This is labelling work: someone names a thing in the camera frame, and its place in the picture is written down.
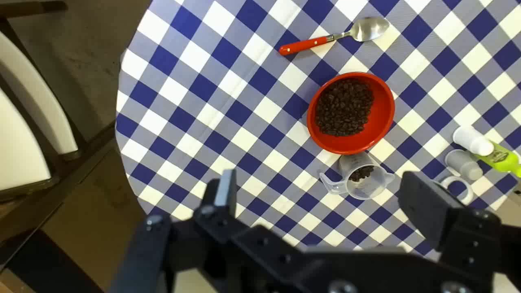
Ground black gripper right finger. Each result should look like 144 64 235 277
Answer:
398 170 463 253

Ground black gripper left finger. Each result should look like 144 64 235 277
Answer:
208 168 239 222

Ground red handled metal spoon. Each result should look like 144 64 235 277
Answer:
276 15 390 59

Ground clear plastic measuring jar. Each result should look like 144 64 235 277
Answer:
317 152 400 203

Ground red bowl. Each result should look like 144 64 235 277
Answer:
305 71 397 159

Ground blue white checked tablecloth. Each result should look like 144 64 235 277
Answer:
113 0 521 260

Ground green plastic bottle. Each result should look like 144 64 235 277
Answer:
476 142 521 180

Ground dark coffee beans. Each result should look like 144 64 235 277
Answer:
314 79 375 139

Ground white cushioned wooden chair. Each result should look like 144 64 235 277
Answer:
0 0 118 274

